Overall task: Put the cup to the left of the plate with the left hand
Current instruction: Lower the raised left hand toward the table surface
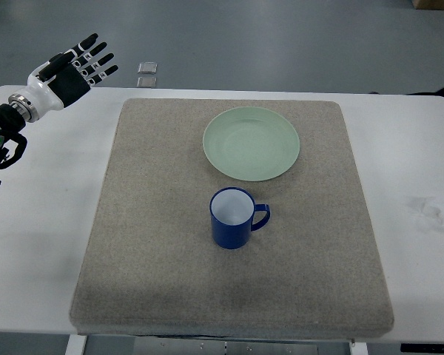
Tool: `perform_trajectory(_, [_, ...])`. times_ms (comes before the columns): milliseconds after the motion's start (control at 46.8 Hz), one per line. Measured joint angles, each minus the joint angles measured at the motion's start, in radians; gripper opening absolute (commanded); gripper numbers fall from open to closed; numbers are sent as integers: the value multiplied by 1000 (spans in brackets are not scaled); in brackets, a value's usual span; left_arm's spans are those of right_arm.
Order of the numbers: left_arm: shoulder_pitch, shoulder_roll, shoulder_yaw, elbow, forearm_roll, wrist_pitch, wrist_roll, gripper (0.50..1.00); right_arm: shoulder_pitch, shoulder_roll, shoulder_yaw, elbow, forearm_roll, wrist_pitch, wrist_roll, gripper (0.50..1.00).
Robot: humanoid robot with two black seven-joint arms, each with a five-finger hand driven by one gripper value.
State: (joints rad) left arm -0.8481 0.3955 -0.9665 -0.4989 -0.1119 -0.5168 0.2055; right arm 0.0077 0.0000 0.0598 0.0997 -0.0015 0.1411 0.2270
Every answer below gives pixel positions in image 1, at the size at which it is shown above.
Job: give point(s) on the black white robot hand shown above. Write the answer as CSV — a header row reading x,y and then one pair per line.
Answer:
x,y
68,76

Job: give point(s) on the blue enamel mug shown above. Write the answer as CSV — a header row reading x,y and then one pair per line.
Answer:
x,y
234,216

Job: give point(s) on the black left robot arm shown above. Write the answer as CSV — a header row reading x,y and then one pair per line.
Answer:
x,y
13,118

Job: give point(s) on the light green plate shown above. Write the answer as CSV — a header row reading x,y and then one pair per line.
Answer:
x,y
251,143

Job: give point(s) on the lower floor outlet cover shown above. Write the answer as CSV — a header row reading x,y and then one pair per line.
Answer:
x,y
147,82

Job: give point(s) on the floor outlet cover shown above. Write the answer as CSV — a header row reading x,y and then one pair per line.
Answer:
x,y
147,82
147,68

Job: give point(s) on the upper floor outlet cover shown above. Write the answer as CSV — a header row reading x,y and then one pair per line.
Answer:
x,y
147,68

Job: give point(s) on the beige felt mat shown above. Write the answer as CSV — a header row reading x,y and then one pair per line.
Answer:
x,y
152,268

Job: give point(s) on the cardboard box corner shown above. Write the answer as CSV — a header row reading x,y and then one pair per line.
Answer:
x,y
428,4

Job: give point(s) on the metal table frame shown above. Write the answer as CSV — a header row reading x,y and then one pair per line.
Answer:
x,y
155,345

